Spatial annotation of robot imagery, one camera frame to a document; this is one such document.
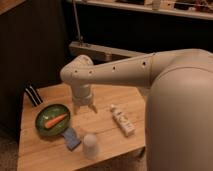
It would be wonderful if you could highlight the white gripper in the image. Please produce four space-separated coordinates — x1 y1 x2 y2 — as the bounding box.
71 84 98 115

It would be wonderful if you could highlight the white ceramic cup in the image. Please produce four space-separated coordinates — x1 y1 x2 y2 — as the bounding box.
83 133 99 159

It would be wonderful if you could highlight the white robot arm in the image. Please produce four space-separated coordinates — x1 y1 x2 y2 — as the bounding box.
60 49 213 171

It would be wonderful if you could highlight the green plate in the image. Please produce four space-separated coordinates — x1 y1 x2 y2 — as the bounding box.
35 104 71 137

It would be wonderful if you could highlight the orange carrot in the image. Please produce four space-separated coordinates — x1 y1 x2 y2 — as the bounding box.
44 113 68 129

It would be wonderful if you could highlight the white tube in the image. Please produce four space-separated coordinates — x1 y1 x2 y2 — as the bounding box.
110 105 135 137

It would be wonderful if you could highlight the wooden table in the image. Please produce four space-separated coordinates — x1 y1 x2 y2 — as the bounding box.
18 84 145 171

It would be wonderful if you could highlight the black striped object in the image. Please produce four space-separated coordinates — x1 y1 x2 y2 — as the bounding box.
25 85 43 106

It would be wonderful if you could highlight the grey metal shelf rail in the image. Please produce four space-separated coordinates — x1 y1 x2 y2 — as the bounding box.
69 41 142 62

